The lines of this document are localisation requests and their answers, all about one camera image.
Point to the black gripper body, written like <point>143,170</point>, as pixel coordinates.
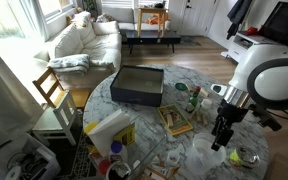
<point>227,115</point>

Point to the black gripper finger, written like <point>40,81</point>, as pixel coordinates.
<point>215,146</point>

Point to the clear plastic cup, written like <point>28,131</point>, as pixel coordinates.
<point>201,157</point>

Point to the white pill bottle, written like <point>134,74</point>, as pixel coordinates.
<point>205,105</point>

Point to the metal bowl green rim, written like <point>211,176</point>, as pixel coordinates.
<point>244,157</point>

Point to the wooden block pile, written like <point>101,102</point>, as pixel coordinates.
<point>201,118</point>

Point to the green glass bottle red cap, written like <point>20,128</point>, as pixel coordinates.
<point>193,100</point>

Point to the yellow picture book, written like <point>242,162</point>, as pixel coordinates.
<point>175,122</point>

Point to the green round lid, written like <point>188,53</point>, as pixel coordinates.
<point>181,86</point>

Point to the white tv console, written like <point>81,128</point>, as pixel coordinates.
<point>242,42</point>

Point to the yellow box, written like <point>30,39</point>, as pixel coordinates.
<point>126,136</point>

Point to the black coffee table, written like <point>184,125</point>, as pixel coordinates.
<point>151,37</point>

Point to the dark blue cardboard box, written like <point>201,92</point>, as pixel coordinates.
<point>138,85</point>

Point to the white mug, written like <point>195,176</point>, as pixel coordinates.
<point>118,170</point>

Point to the white bottle blue cap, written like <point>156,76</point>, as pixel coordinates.
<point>118,152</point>

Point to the black television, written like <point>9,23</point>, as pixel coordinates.
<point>276,26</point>

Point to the hanging dark jacket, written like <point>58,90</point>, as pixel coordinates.
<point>236,16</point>

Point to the red round lid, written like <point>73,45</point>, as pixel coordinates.
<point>103,166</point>

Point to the wooden side table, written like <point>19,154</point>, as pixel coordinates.
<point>158,16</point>

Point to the white sectional sofa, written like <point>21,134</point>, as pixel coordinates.
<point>101,41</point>

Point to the white small chair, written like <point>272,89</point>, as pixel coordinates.
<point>55,123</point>

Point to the grey folded blanket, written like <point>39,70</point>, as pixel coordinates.
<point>78,63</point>

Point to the wooden chair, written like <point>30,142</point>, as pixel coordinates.
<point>52,91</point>

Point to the white storage bin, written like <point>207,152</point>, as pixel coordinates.
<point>25,158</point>

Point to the clear wire dish rack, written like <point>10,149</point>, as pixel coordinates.
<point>147,140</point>

